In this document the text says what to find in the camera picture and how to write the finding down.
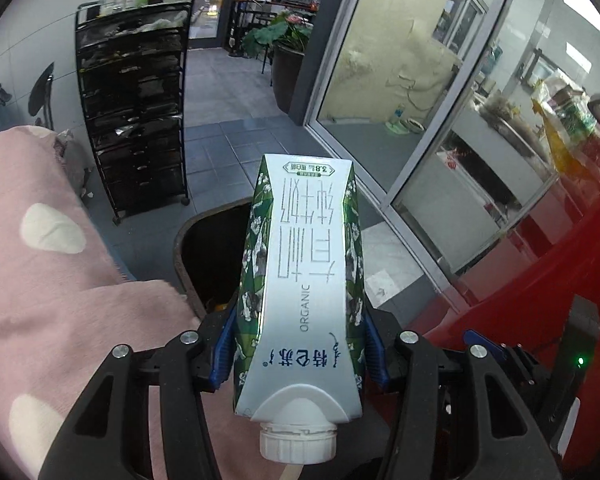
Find sliding glass door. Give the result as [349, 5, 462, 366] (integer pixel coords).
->
[300, 0, 600, 306]

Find snack packets on table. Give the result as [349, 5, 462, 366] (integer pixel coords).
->
[530, 80, 600, 186]

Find green leafy plant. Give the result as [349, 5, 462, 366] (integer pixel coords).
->
[242, 10, 313, 58]

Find dark plant pot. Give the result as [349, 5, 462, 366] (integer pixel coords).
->
[271, 42, 308, 116]

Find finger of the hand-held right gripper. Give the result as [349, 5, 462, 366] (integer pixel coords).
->
[462, 330, 508, 361]

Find grey plastic bag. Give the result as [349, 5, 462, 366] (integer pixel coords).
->
[55, 129, 93, 196]

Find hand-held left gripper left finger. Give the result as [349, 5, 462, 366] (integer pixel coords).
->
[37, 305, 241, 480]

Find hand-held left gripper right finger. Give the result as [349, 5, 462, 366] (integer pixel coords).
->
[362, 305, 556, 480]

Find dark table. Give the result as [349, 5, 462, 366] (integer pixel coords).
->
[228, 0, 321, 58]

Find white paper scrap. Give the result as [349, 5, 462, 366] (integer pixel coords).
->
[367, 270, 398, 306]

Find green and white milk carton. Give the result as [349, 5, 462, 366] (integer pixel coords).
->
[230, 154, 366, 463]

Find green pet bowl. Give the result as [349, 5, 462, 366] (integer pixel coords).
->
[387, 105, 426, 136]

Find red glossy furniture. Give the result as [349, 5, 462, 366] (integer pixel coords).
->
[422, 195, 600, 476]

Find black drawer cart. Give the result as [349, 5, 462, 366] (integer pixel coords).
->
[75, 0, 191, 226]

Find dark brown trash bin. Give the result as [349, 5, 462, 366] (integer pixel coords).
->
[172, 197, 255, 323]

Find pink blanket with white spots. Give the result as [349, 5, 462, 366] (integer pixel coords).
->
[0, 125, 391, 480]

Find glass double door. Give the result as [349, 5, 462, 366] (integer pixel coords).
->
[187, 0, 231, 51]

